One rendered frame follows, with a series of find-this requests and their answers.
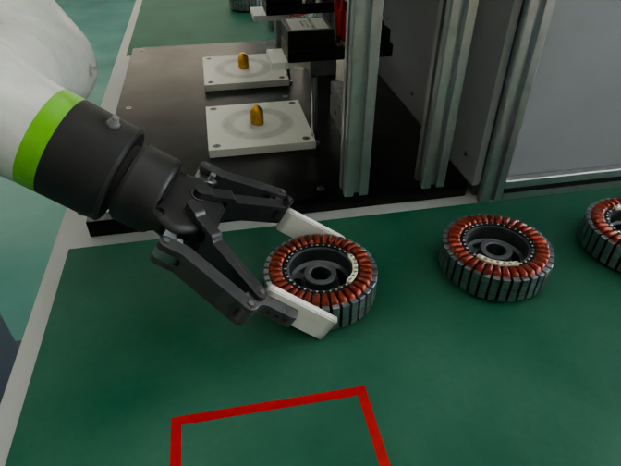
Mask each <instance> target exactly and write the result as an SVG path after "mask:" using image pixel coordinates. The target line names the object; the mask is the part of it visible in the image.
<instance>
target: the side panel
mask: <svg viewBox="0 0 621 466"><path fill-rule="evenodd" d="M615 187H621V0H523V2H522V7H521V10H520V14H519V18H518V22H517V29H516V33H515V37H514V41H513V45H512V49H511V53H510V57H509V60H508V65H507V69H506V73H505V79H504V84H503V88H502V91H501V95H500V99H499V104H498V107H497V111H496V115H495V119H494V123H493V130H492V134H491V138H490V142H489V146H488V150H487V154H486V157H485V162H484V166H483V170H482V173H481V181H480V185H475V186H471V190H470V192H471V193H472V195H473V196H475V195H477V198H476V199H477V201H478V202H488V201H489V199H492V201H502V200H509V199H517V198H526V197H534V196H543V195H551V194H558V193H567V192H575V191H584V190H599V189H607V188H615Z"/></svg>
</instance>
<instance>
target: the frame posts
mask: <svg viewBox="0 0 621 466"><path fill-rule="evenodd" d="M478 3H479V0H440V2H439V8H438V15H437V21H436V28H435V34H434V41H433V48H432V59H431V65H430V72H429V78H428V85H427V92H426V98H425V105H424V111H423V118H422V123H421V130H420V142H419V149H418V155H417V162H416V168H415V175H414V178H415V179H416V180H417V181H419V182H420V183H419V185H420V187H421V188H422V189H429V188H430V187H431V185H433V184H434V186H435V187H436V188H438V187H443V186H444V181H445V176H446V171H447V166H448V161H449V156H450V151H451V146H452V141H453V136H454V131H455V126H456V122H457V112H458V108H459V102H460V97H461V93H462V87H463V82H464V78H465V73H466V67H467V63H468V58H469V48H470V44H471V38H472V33H473V29H474V24H475V18H476V14H477V9H478ZM383 10H384V0H347V18H346V41H345V64H344V87H343V110H342V132H341V155H340V178H339V186H340V188H341V189H343V194H344V196H345V197H352V196H353V195H354V193H355V192H358V193H359V196H360V195H367V194H368V190H369V178H370V167H371V146H372V134H373V122H374V111H375V100H376V89H377V78H378V67H379V54H380V43H381V32H382V21H383ZM281 35H282V32H281V20H274V39H275V42H276V43H280V42H281Z"/></svg>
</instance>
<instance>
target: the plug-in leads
mask: <svg viewBox="0 0 621 466"><path fill-rule="evenodd" d="M334 9H335V38H336V39H337V40H340V42H341V43H342V44H343V45H345V41H346V18H347V12H346V10H345V0H341V2H340V1H339V0H335V2H334ZM385 19H389V15H387V14H384V13H383V21H382V32H381V43H389V42H390V32H391V30H390V29H389V28H388V27H387V26H385V25H384V20H385Z"/></svg>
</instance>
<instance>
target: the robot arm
mask: <svg viewBox="0 0 621 466"><path fill-rule="evenodd" d="M96 77H97V63H96V58H95V54H94V52H93V49H92V47H91V44H90V42H89V41H88V39H87V38H86V36H85V35H84V33H83V32H82V31H81V30H80V29H79V27H78V26H77V25H76V24H75V23H74V22H73V21H72V20H71V18H70V17H69V16H68V15H67V14H66V13H65V11H64V10H63V9H62V8H61V7H60V6H59V5H58V3H57V2H56V1H55V0H0V176H1V177H3V178H7V179H9V180H11V181H14V182H16V183H18V184H19V185H21V186H23V187H25V188H27V189H29V190H32V191H34V192H37V193H39V194H41V195H42V196H44V197H46V198H48V199H50V200H52V201H54V202H57V203H60V204H62V205H64V206H65V207H67V208H69V209H71V210H73V211H75V212H77V213H78V215H85V216H87V217H89V218H90V219H92V220H96V219H99V218H101V217H102V216H103V215H104V214H105V213H106V211H107V210H108V209H109V215H111V218H113V219H115V220H116V221H118V222H120V223H122V224H124V225H126V226H128V227H132V228H134V229H136V230H138V231H139V232H146V231H148V230H149V229H151V230H153V231H154V232H156V233H157V234H158V235H159V236H160V238H159V239H158V241H157V243H156V245H155V247H154V249H153V251H152V253H151V255H150V261H151V262H152V263H153V264H156V265H158V266H160V267H163V268H164V269H166V270H168V271H170V272H172V273H174V274H175V275H176V276H177V277H179V278H180V279H181V280H182V281H183V282H185V283H186V284H187V285H188V286H189V287H191V288H192V289H193V290H194V291H196V292H197V293H198V294H199V295H200V296H202V297H203V298H204V299H205V300H207V301H208V302H209V303H210V304H211V305H212V306H213V307H214V308H215V309H217V310H218V311H219V312H220V313H222V314H223V315H224V316H225V317H226V318H228V319H229V320H230V321H231V322H232V323H234V324H235V325H237V326H243V325H244V324H245V323H246V322H247V321H248V320H249V319H250V318H251V316H252V315H253V314H259V315H262V316H264V317H266V318H268V319H270V320H272V321H275V322H276V323H278V324H280V325H282V326H287V327H290V326H291V325H292V326H294V327H295V328H297V329H299V330H301V331H303V332H305V333H307V334H309V335H311V336H313V337H317V338H318V339H322V338H323V337H324V336H325V335H326V334H327V333H328V332H329V331H330V330H331V329H332V328H333V327H334V325H335V324H336V323H337V317H336V316H334V315H332V314H330V313H328V312H326V311H324V310H322V309H320V308H318V307H316V306H314V305H312V304H310V303H308V302H306V301H304V300H302V299H300V298H298V297H296V296H294V295H292V294H290V293H288V292H286V291H285V290H283V289H281V288H279V287H277V286H275V285H273V284H271V285H269V286H268V287H267V288H266V289H265V288H264V287H263V286H262V284H261V283H260V282H259V281H258V280H257V279H256V278H255V276H254V275H253V274H252V273H251V272H250V270H249V269H248V268H247V267H246V266H245V265H244V264H243V263H242V262H241V261H240V260H239V259H238V257H237V256H236V255H235V254H234V253H233V252H232V250H231V249H230V248H229V247H228V246H227V245H226V244H225V242H224V241H223V239H222V232H221V231H220V230H219V229H218V227H219V224H220V222H224V221H225V220H226V219H229V220H242V221H254V222H267V223H278V224H277V226H276V230H278V231H280V232H282V233H284V234H286V235H288V236H289V237H291V238H293V239H295V238H296V237H299V236H302V237H303V238H304V235H309V234H311V236H312V234H320V238H321V236H322V234H328V239H329V237H330V236H331V235H336V236H337V237H343V238H344V237H345V236H343V235H341V234H339V233H337V232H335V231H333V230H332V229H330V228H328V227H326V226H324V225H322V224H320V223H318V222H316V221H314V220H312V219H311V218H309V217H307V216H305V215H304V214H302V213H300V212H298V211H296V210H294V209H292V208H290V206H291V204H292V203H293V199H292V198H291V197H290V196H288V195H286V191H285V190H283V189H281V188H278V187H275V186H272V185H269V184H266V183H262V182H260V181H257V180H254V179H250V178H245V177H242V176H239V175H236V174H233V173H230V172H226V171H224V170H222V169H220V168H218V167H217V166H214V165H212V164H210V163H208V162H205V161H203V162H201V165H200V167H199V169H198V171H197V173H196V175H195V176H194V177H193V176H189V175H186V174H184V173H183V172H182V171H181V168H182V164H181V162H180V161H179V160H178V159H176V158H175V157H173V156H171V155H170V154H168V153H165V152H163V151H161V150H159V149H157V148H156V147H154V146H152V145H149V146H148V145H145V146H144V147H143V148H141V147H142V144H143V141H144V132H143V130H142V129H140V128H138V127H136V126H134V125H132V124H130V123H128V122H127V121H126V120H124V119H122V118H120V117H119V116H117V115H114V114H112V113H110V112H108V111H106V110H104V109H102V108H101V107H100V106H98V105H96V104H93V103H91V102H90V101H88V100H86V99H87V98H88V97H89V95H90V94H91V91H92V89H93V87H94V84H95V81H96ZM270 196H273V197H272V198H271V199H269V197H270ZM183 243H184V244H183ZM249 292H250V293H251V294H250V295H249ZM237 307H239V308H237Z"/></svg>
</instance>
